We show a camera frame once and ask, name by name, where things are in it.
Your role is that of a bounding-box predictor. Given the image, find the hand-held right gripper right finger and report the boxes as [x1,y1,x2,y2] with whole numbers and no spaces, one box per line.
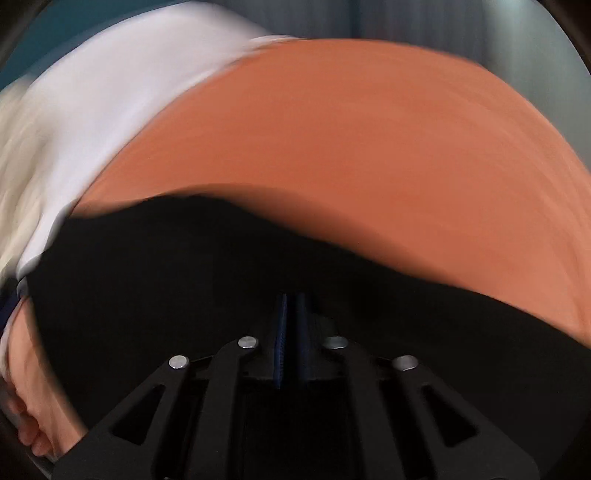
[290,294,540,480]

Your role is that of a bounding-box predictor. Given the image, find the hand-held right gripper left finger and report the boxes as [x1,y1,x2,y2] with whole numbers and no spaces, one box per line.
[51,294,290,480]

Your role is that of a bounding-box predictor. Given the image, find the black pants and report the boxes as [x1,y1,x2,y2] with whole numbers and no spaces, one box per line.
[25,194,591,480]

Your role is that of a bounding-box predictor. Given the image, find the person's left hand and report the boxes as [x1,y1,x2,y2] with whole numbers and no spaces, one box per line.
[1,318,88,462]

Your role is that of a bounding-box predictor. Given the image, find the orange blanket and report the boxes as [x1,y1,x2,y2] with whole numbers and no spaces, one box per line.
[74,37,591,344]

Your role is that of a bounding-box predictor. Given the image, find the white pillow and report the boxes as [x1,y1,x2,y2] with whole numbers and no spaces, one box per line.
[14,0,282,278]

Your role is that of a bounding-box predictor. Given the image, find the cream cloth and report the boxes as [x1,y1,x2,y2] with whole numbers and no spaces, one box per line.
[0,83,65,282]

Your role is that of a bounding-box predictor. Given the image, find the grey curtain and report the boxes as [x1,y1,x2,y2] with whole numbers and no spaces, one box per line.
[344,0,589,75]

